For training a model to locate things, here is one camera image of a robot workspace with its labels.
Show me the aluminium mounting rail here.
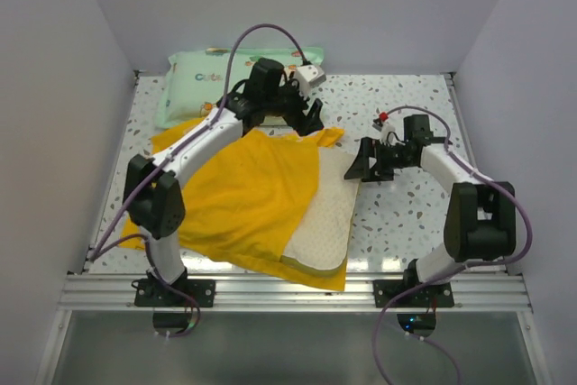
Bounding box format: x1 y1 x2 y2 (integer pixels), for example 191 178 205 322
57 272 532 313

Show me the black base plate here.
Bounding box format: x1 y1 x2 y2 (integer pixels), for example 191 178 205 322
372 280 454 308
131 278 216 307

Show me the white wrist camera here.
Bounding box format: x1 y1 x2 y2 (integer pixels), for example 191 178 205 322
293 64 326 96
373 112 396 145

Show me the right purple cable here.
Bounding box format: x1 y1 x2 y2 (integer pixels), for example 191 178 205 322
371 105 534 385

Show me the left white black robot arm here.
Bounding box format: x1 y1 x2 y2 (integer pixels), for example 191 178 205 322
124 58 325 308

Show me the purple cable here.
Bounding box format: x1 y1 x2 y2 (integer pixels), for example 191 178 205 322
371 105 534 385
87 23 312 336

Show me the cream yellow-edged pillow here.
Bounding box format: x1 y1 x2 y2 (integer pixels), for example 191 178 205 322
280 147 360 277

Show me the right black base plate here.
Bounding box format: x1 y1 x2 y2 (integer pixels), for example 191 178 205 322
372 280 454 308

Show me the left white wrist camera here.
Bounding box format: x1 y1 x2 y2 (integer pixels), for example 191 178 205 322
293 64 326 96

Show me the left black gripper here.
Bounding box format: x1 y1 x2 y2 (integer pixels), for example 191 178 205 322
263 75 323 137

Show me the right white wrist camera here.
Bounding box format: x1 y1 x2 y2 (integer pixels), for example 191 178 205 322
373 112 396 145

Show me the green cartoon bear pillow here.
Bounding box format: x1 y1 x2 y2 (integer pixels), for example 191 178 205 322
154 48 302 129

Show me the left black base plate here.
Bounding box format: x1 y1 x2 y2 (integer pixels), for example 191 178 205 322
131 278 216 307

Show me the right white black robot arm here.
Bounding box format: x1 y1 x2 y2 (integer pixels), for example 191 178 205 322
343 113 517 308

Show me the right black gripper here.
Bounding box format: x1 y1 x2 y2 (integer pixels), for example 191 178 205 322
344 136 416 184

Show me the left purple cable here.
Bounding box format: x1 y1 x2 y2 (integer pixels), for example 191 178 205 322
87 23 312 336

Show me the yellow pillowcase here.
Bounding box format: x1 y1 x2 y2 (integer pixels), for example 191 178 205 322
120 117 347 291

